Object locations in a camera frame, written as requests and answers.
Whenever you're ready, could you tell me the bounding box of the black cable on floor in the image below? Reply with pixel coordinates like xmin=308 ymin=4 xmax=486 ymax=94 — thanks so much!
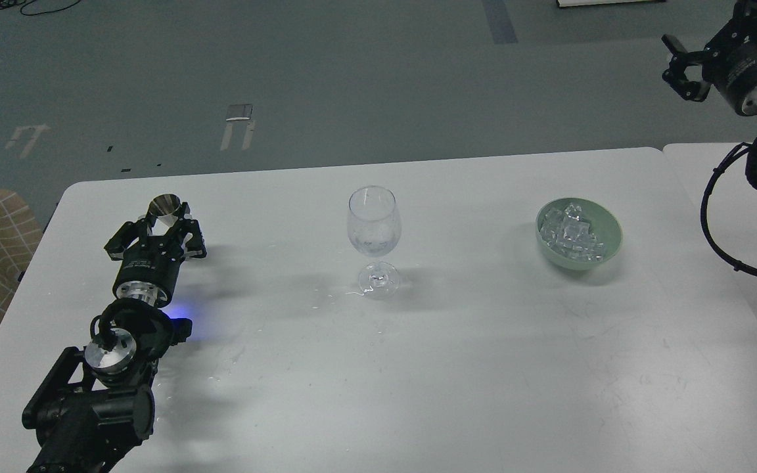
xmin=0 ymin=0 xmax=83 ymax=28

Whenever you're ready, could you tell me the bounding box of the white board at top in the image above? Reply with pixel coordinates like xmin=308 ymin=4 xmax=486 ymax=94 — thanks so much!
xmin=556 ymin=0 xmax=666 ymax=9

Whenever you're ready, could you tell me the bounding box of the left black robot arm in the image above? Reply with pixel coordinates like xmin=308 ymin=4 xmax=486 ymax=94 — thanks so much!
xmin=22 ymin=194 xmax=207 ymax=472

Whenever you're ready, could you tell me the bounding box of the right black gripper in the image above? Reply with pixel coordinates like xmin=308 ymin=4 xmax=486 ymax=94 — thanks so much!
xmin=660 ymin=1 xmax=757 ymax=116

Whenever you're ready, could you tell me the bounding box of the clear wine glass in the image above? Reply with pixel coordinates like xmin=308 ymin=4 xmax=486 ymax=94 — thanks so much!
xmin=346 ymin=185 xmax=401 ymax=299

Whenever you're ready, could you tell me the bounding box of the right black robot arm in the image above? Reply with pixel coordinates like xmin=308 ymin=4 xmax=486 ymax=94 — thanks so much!
xmin=662 ymin=1 xmax=757 ymax=277

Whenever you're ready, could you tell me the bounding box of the green bowl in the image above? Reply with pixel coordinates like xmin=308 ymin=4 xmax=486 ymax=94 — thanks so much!
xmin=534 ymin=196 xmax=623 ymax=271

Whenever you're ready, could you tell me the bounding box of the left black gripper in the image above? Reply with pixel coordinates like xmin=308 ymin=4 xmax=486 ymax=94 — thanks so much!
xmin=103 ymin=202 xmax=207 ymax=309

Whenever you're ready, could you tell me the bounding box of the pile of ice cubes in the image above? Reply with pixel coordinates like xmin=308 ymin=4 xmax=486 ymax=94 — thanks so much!
xmin=538 ymin=200 xmax=607 ymax=263

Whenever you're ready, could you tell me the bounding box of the silver metal jigger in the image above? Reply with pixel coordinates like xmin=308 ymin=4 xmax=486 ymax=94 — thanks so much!
xmin=145 ymin=192 xmax=181 ymax=228

